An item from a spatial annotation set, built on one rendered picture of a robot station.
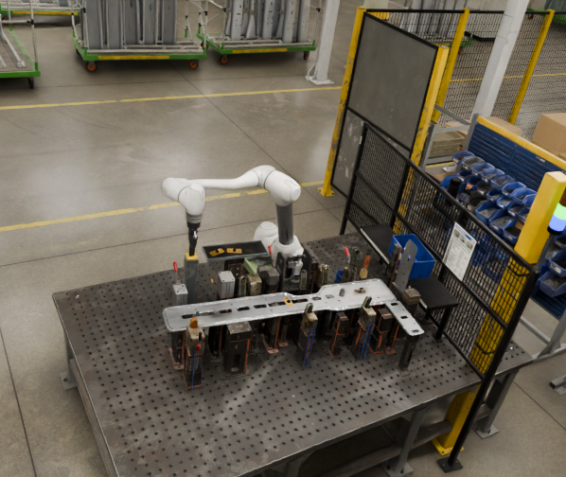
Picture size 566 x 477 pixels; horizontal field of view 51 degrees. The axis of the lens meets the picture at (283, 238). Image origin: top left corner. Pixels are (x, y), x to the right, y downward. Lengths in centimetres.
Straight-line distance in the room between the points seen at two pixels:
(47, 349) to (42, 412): 56
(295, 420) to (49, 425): 164
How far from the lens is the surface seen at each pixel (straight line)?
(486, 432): 453
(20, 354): 460
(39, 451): 402
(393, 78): 569
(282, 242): 388
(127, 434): 313
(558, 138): 736
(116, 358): 348
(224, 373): 339
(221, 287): 338
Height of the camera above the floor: 314
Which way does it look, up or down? 33 degrees down
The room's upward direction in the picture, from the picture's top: 9 degrees clockwise
